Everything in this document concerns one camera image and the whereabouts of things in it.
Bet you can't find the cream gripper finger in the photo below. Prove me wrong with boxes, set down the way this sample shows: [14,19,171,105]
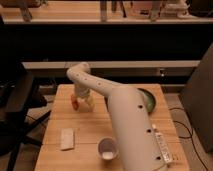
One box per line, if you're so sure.
[84,97,94,110]

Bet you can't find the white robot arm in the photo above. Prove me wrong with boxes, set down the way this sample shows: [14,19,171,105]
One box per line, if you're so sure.
[66,62,168,171]

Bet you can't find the white sponge cloth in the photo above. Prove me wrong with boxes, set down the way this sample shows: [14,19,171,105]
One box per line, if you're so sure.
[60,128,74,151]

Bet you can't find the white cup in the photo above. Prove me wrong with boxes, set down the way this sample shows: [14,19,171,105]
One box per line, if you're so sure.
[97,137,118,161]

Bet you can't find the green bowl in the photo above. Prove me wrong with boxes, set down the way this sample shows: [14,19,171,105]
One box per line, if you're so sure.
[138,88,156,114]

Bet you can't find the black office chair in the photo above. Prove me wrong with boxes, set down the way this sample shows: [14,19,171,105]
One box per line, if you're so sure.
[0,16,52,171]

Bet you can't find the white tube bottle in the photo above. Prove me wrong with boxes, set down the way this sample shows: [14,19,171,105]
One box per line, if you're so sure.
[152,125,173,164]

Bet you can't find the background wooden shelf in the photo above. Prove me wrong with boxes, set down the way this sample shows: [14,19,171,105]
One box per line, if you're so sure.
[0,0,213,24]

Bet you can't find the grey cabinet right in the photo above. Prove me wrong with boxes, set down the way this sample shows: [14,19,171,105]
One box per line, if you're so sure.
[180,43,213,153]

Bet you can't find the black floor cable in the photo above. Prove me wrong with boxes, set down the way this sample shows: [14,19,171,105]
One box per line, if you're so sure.
[169,106,209,171]

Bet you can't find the low white rail bench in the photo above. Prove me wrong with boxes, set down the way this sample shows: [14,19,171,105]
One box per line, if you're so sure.
[24,60,200,77]

